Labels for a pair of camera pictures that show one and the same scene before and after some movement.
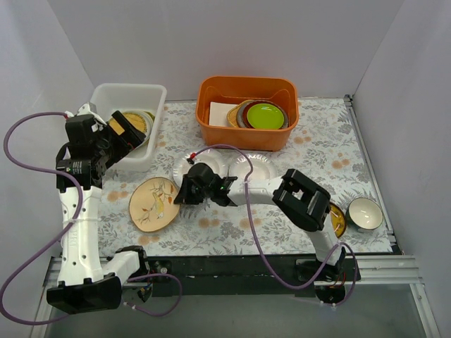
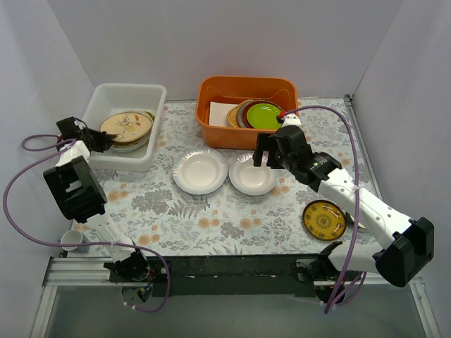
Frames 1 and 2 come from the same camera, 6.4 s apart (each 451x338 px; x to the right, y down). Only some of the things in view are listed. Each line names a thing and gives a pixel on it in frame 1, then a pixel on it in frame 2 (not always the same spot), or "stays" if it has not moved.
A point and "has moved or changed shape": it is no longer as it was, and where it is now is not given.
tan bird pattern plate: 151,204 has moved or changed shape
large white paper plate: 211,157 stays
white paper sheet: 218,112 stays
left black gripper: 126,128 -> 100,139
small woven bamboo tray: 232,115 stays
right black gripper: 186,190 -> 269,149
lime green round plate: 265,116 stays
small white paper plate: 263,165 stays
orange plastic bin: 236,89 stays
